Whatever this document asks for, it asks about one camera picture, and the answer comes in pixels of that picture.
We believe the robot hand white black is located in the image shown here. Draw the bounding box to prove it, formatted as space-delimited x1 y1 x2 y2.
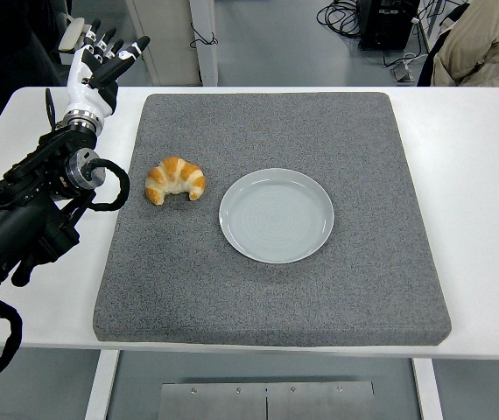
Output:
63 19 151 121

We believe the golden croissant bread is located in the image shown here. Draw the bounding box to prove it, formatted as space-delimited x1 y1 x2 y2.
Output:
144 156 207 206

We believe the pale grey round plate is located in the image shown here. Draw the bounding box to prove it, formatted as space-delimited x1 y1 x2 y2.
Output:
218 168 335 264

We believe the grey metal plate with screws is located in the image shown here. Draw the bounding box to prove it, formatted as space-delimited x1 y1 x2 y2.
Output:
158 381 376 420

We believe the office chair with white armrest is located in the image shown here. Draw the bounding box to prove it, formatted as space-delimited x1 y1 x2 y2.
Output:
34 0 95 87

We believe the white cabinet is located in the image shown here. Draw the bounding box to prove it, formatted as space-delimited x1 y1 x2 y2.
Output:
125 0 202 87

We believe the grey speckled foam mat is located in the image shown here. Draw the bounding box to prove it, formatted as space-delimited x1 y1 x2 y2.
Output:
93 92 453 347

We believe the white table leg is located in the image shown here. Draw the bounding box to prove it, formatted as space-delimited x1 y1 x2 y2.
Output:
411 357 444 420
83 349 120 420

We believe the black computer case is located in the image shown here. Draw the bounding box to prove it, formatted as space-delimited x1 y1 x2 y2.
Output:
358 0 421 52

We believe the grey power adapter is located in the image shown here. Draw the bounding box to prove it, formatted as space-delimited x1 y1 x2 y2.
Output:
390 60 415 83

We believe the black chair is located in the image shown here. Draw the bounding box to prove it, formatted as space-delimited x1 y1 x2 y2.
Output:
416 32 452 88

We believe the person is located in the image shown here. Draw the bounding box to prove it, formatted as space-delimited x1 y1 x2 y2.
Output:
428 0 499 88

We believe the white upright post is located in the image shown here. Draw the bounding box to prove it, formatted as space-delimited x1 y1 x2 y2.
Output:
189 0 219 87

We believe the thin black hanging cable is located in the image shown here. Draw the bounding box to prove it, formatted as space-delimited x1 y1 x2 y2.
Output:
189 21 219 49

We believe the black floor cable bundle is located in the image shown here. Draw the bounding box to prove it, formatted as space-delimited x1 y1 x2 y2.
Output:
316 0 364 41

